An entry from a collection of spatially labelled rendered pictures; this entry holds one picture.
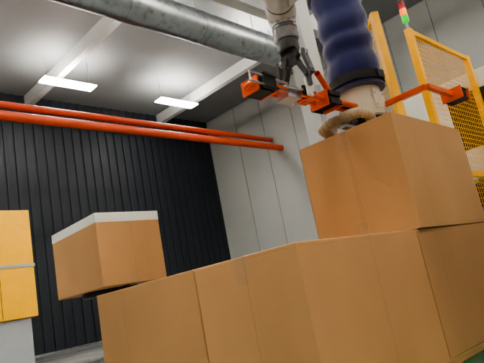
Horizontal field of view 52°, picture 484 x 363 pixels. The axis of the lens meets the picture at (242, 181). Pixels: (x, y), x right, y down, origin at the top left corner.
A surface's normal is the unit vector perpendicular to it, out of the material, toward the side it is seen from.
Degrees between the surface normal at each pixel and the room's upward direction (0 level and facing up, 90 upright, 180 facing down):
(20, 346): 90
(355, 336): 90
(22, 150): 90
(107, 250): 90
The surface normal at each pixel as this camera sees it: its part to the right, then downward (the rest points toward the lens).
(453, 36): -0.70, -0.03
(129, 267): 0.65, -0.29
